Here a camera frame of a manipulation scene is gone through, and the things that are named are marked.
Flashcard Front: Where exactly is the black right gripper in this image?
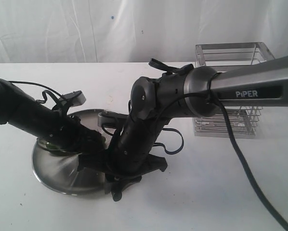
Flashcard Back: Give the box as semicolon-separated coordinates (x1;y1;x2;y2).
77;149;168;202

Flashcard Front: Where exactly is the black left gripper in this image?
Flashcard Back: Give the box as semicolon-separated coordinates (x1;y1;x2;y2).
47;116;105;154

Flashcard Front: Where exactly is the green cucumber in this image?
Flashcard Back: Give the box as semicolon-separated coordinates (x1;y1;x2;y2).
37;138;81;156

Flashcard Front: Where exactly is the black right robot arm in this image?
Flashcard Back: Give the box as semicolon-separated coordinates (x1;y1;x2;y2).
78;56;288;201

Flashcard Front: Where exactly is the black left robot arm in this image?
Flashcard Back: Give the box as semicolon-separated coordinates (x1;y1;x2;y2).
0;79;104;153

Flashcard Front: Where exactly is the round stainless steel plate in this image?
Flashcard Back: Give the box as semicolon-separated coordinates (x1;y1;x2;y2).
32;109;116;195

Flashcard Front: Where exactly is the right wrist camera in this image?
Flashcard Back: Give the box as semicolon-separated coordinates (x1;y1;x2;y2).
98;111;128;129

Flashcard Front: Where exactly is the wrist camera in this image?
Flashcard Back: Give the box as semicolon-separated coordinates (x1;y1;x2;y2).
53;90;86;111
98;111;128;129

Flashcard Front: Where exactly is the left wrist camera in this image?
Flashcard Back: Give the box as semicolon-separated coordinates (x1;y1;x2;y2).
53;90;86;111

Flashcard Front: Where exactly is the black left camera cable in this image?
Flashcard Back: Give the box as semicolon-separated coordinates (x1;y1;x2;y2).
9;81;65;109

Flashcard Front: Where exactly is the black camera cable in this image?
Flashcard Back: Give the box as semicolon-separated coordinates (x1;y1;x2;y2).
103;58;288;231
9;81;65;109

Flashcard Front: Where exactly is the black right camera cable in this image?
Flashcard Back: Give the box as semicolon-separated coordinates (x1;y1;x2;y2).
103;58;288;231

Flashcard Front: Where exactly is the metal wire utensil rack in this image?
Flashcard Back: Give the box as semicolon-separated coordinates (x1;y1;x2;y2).
193;42;274;139

